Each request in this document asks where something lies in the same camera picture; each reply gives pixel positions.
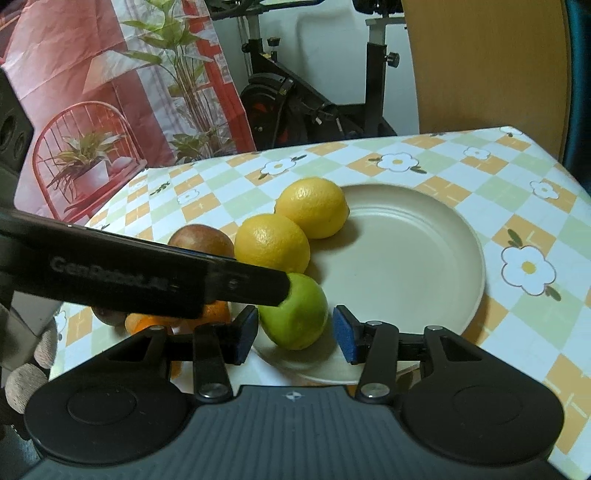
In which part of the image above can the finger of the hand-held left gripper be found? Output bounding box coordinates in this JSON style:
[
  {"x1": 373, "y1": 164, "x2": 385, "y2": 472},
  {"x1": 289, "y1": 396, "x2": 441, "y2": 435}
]
[{"x1": 205, "y1": 258, "x2": 291, "y2": 308}]

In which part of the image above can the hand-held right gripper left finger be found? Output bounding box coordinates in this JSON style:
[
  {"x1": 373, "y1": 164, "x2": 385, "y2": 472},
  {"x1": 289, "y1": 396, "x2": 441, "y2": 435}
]
[{"x1": 99, "y1": 305, "x2": 259, "y2": 402}]

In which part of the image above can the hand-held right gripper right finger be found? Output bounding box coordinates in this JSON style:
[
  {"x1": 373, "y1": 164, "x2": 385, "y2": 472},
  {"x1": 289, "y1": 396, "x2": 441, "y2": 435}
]
[{"x1": 332, "y1": 305, "x2": 491, "y2": 400}]

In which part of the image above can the green round fruit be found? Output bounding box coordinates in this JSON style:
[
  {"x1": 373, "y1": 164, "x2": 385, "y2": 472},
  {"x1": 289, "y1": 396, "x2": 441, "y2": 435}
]
[{"x1": 257, "y1": 272, "x2": 329, "y2": 350}]

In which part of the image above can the small brown fruit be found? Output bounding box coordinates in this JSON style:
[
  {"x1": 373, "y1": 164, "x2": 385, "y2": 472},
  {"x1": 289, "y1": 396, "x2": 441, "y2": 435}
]
[{"x1": 91, "y1": 305, "x2": 127, "y2": 328}]

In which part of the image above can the beige round plate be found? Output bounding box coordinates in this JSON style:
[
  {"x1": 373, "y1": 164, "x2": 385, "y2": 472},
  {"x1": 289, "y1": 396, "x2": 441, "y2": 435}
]
[{"x1": 231, "y1": 184, "x2": 486, "y2": 386}]

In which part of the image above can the person's left hand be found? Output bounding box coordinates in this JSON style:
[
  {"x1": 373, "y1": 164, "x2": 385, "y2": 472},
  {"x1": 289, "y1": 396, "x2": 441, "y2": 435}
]
[{"x1": 0, "y1": 318, "x2": 58, "y2": 412}]

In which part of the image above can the yellow lemon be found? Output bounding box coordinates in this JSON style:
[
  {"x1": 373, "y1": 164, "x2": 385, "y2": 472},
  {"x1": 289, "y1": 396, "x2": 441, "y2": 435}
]
[
  {"x1": 234, "y1": 213, "x2": 311, "y2": 275},
  {"x1": 274, "y1": 178, "x2": 350, "y2": 240}
]

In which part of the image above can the red apple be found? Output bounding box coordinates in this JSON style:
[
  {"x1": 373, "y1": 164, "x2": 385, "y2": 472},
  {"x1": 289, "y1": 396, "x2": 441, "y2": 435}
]
[{"x1": 167, "y1": 224, "x2": 235, "y2": 259}]

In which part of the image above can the black exercise bike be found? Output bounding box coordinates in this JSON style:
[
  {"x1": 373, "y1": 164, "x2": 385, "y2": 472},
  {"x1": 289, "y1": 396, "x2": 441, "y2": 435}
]
[{"x1": 203, "y1": 0, "x2": 407, "y2": 151}]

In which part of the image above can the checked floral tablecloth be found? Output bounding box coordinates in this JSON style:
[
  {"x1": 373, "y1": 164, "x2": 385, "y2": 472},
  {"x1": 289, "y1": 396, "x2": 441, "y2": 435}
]
[{"x1": 53, "y1": 126, "x2": 591, "y2": 480}]

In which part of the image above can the printed backdrop cloth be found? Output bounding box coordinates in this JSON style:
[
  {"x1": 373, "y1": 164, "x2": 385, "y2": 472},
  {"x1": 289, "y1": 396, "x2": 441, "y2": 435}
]
[{"x1": 0, "y1": 0, "x2": 257, "y2": 227}]

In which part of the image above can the wooden board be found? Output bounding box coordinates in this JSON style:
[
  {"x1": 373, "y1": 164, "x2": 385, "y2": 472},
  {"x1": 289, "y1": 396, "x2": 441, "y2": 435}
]
[{"x1": 401, "y1": 0, "x2": 570, "y2": 162}]

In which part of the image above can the dark blue curtain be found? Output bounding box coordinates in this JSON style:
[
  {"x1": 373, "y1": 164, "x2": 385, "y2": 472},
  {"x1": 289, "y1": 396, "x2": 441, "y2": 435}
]
[{"x1": 561, "y1": 0, "x2": 591, "y2": 195}]

